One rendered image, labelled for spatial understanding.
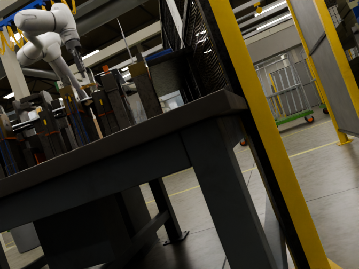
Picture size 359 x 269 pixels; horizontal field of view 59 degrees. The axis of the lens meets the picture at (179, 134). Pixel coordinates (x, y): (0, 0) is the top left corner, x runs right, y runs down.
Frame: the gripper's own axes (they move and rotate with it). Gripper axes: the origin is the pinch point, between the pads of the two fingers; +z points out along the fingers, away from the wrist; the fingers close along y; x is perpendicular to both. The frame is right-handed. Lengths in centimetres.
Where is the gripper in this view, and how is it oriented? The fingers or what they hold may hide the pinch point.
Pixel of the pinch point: (85, 79)
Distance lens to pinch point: 174.4
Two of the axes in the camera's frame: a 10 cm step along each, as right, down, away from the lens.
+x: 9.4, -3.5, 0.4
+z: 3.5, 9.4, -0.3
